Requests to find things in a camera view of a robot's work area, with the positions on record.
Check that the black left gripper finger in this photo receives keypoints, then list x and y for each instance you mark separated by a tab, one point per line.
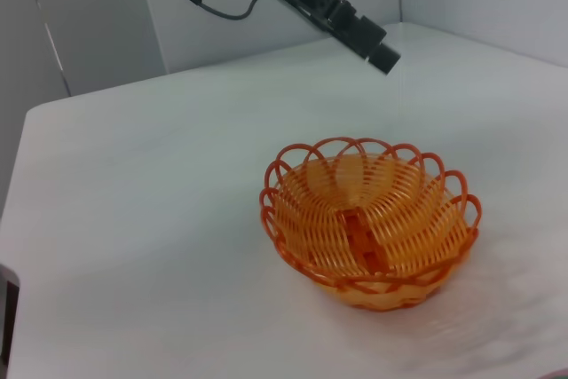
384	59

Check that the orange woven plastic basket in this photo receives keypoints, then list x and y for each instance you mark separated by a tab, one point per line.
355	299

